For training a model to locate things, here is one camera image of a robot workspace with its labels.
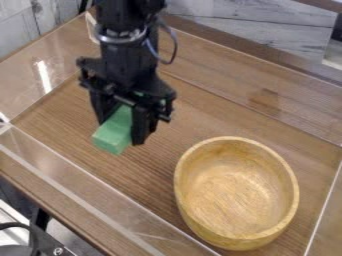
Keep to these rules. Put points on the green rectangular block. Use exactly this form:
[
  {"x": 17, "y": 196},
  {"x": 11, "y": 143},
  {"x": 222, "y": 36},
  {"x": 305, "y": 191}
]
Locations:
[{"x": 112, "y": 135}]

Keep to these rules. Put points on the black table leg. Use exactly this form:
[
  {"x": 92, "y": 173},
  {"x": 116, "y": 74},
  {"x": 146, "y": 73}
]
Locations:
[{"x": 40, "y": 219}]

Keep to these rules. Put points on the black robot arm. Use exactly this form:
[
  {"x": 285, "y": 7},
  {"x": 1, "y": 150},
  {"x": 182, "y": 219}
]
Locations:
[{"x": 127, "y": 15}]

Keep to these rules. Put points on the brown wooden bowl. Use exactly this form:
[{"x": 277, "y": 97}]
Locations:
[{"x": 237, "y": 192}]

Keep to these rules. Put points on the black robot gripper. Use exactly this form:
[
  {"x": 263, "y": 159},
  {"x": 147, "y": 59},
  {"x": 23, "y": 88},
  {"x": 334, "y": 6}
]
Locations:
[{"x": 120, "y": 78}]

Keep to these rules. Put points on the clear acrylic tray wall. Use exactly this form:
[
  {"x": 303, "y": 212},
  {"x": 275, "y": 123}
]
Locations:
[{"x": 106, "y": 217}]

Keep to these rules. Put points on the clear acrylic corner bracket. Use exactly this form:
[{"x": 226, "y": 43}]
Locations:
[{"x": 91, "y": 24}]

